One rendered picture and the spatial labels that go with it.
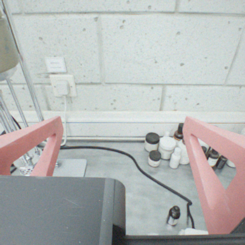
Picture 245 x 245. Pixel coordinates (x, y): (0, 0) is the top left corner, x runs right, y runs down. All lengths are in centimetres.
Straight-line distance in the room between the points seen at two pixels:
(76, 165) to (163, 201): 31
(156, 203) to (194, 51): 49
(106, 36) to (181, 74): 28
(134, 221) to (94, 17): 59
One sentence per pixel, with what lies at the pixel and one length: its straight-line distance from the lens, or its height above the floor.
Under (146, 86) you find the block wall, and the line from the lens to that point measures 64.
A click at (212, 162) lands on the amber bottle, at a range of 66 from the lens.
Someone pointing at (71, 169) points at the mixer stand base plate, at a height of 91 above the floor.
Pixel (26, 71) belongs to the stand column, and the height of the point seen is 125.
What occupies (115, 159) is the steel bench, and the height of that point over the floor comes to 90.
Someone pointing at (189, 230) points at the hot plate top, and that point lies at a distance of 44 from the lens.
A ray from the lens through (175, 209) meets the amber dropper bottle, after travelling 48.
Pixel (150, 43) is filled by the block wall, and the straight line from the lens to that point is 59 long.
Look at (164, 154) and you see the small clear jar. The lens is 64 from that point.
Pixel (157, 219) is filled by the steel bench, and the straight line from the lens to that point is 53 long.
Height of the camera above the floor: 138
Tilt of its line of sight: 36 degrees down
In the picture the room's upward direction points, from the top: straight up
